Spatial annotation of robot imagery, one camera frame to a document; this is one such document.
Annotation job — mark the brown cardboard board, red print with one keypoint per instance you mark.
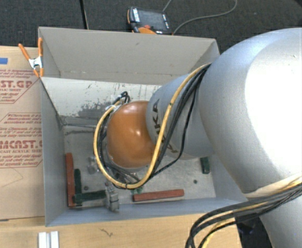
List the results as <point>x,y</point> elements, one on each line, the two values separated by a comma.
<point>16,128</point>

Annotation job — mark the red-brown flat block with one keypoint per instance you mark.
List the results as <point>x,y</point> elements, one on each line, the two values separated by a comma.
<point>158,195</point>
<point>70,179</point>

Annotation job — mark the dark green flat block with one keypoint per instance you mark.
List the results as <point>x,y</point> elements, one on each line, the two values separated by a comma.
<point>78,179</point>
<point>91,196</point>
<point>205,165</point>

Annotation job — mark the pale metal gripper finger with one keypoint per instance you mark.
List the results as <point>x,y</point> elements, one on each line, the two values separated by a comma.
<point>114,203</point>
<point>110,191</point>

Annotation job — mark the grey metal bin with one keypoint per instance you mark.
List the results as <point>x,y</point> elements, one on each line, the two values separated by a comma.
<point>130,58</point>

